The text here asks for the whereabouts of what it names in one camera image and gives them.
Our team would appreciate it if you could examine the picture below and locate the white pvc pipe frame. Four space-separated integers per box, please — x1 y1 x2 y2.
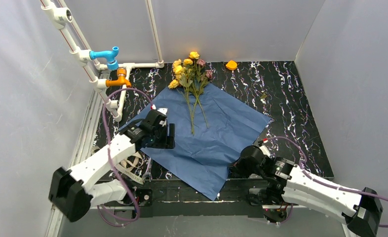
40 0 164 122

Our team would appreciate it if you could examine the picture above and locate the silver open-end wrench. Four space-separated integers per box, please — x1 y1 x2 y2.
142 158 153 182

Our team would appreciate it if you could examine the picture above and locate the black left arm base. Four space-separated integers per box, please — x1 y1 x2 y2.
114 186 154 225

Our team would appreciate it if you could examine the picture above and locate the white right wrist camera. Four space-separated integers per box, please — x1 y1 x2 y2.
259 145 271 157

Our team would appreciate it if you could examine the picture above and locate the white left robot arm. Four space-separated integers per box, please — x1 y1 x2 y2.
48 108 175 222

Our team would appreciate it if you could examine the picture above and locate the cream printed ribbon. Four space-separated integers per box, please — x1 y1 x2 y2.
83 146 144 185

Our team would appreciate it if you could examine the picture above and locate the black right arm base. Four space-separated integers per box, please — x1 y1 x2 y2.
246 188 294 226

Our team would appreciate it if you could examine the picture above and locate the orange plastic tap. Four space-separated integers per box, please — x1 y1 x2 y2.
106 68 132 88

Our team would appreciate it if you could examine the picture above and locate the blue plastic tap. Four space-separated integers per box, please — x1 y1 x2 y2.
89 46 119 71

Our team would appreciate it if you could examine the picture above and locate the blue wrapping paper sheet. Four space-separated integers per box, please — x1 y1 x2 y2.
119 82 272 201

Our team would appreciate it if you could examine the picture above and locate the yellow fake flower bunch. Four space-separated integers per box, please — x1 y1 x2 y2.
168 51 200 135

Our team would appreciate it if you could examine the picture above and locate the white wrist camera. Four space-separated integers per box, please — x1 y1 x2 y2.
157 108 168 119
259 145 271 157

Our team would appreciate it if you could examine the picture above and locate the aluminium extrusion frame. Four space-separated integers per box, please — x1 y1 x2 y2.
45 70 116 237

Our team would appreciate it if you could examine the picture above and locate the brown pink fake flower bunch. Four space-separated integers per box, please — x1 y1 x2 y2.
195 58 213 128

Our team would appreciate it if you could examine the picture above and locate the orange plastic piece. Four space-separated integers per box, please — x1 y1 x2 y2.
225 60 238 71

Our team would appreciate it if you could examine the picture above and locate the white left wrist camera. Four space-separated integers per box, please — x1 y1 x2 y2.
157 108 168 119

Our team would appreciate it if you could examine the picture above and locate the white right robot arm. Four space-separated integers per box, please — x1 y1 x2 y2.
230 145 383 237

